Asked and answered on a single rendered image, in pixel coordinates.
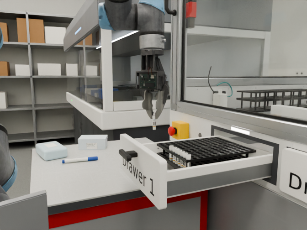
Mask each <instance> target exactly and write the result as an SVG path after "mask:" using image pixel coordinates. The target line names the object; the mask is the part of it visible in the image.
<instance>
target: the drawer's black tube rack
mask: <svg viewBox="0 0 307 230"><path fill-rule="evenodd" d="M163 144H165V145H167V146H170V145H173V146H174V147H177V148H179V149H180V150H182V151H185V152H187V153H188V154H191V159H193V162H191V167H193V166H199V165H205V164H211V163H217V162H224V161H231V160H236V159H242V158H248V157H249V153H255V152H256V150H254V149H251V148H248V147H245V146H242V145H240V144H237V143H234V142H231V141H228V140H225V139H222V138H219V137H210V138H201V139H193V140H185V141H174V142H165V143H163ZM157 154H158V155H159V156H161V157H162V158H164V159H165V160H166V161H167V163H168V164H169V165H171V166H172V167H174V169H179V168H182V167H180V166H178V164H175V162H173V161H171V160H169V152H166V151H165V150H163V152H158V153H157ZM242 154H245V156H243V155H242Z"/></svg>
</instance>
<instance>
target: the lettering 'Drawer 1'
mask: <svg viewBox="0 0 307 230"><path fill-rule="evenodd" d="M129 164H131V163H129ZM123 165H124V164H123ZM124 166H126V160H125V165H124ZM129 168H131V171H130V169H129V171H130V173H132V164H131V166H130V167H129ZM133 169H134V166H133ZM133 173H134V176H135V174H136V179H137V175H138V178H139V177H140V176H139V174H141V176H142V173H141V172H139V174H138V170H137V172H136V168H135V170H133ZM140 178H141V179H143V186H144V179H145V178H146V177H145V176H143V177H140ZM140 178H139V181H140ZM150 180H151V181H152V192H150V193H151V194H152V195H153V196H154V194H153V180H152V179H151V178H150ZM140 183H141V184H142V182H141V181H140Z"/></svg>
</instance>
